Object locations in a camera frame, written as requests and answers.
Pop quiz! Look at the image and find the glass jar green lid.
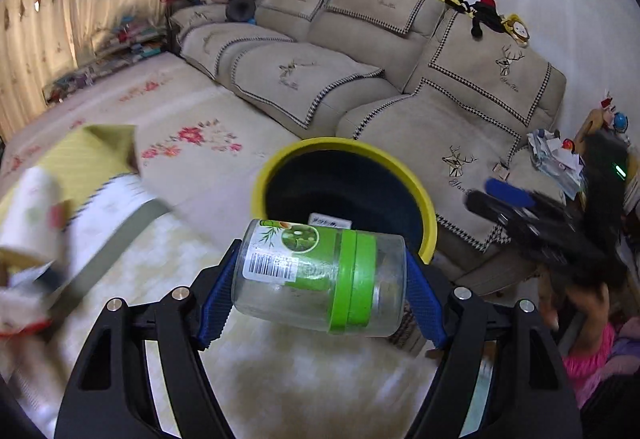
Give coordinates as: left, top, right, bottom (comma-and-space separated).
232, 219, 407, 337

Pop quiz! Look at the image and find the white paper cup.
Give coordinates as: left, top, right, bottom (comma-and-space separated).
1, 167, 66, 270

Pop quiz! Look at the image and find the yellow rimmed dark trash bin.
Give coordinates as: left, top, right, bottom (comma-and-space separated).
252, 137, 438, 263

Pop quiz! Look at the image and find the person right hand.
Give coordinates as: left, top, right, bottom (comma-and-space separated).
538, 267, 610, 357

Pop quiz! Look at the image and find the patterned green yellow tablecloth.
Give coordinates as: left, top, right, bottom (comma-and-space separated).
1, 125, 169, 335

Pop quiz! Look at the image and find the floral beige floor rug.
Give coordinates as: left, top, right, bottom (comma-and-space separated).
0, 50, 302, 240

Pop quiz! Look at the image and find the black yellow monkey plush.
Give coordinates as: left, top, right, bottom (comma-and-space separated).
441, 0, 530, 47

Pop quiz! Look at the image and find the beige sectional sofa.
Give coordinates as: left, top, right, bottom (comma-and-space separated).
167, 0, 566, 295

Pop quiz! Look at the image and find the low glass shelf with books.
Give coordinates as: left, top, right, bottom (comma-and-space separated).
42, 17, 167, 106

